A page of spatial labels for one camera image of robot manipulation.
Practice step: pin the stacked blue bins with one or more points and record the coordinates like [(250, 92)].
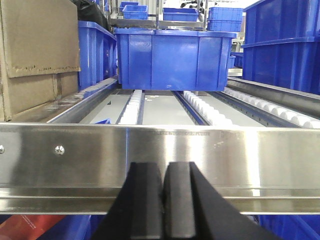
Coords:
[(225, 19), (282, 44)]

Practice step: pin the blue bin behind carton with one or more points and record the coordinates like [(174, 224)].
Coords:
[(98, 53)]

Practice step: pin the middle white roller track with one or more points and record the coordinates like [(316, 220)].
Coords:
[(201, 112)]

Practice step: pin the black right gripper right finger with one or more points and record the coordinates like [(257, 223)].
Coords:
[(194, 210)]

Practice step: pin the white roller track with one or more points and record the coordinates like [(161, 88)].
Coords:
[(201, 112), (133, 111), (284, 113)]

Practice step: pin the large blue plastic bin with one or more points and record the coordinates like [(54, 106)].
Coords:
[(173, 60)]

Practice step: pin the stainless steel shelf front rail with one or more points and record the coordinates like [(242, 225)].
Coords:
[(80, 168)]

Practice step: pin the stacked blue bins far right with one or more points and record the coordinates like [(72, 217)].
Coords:
[(225, 19)]

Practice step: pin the brown cardboard carton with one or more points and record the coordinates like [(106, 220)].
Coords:
[(39, 54)]

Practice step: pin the left white roller track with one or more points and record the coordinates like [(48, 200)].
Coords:
[(133, 111)]

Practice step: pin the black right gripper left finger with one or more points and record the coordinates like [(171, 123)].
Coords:
[(137, 212)]

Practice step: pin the small blue bin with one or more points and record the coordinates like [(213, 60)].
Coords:
[(180, 14), (135, 12)]

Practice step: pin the small blue bin far left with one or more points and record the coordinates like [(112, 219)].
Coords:
[(135, 12)]

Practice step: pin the small blue bin far middle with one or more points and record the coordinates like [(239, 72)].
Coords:
[(180, 14)]

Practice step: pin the right white roller track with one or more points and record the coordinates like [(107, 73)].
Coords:
[(284, 113)]

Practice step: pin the stacked blue bins at right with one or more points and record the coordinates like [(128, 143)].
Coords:
[(282, 44)]

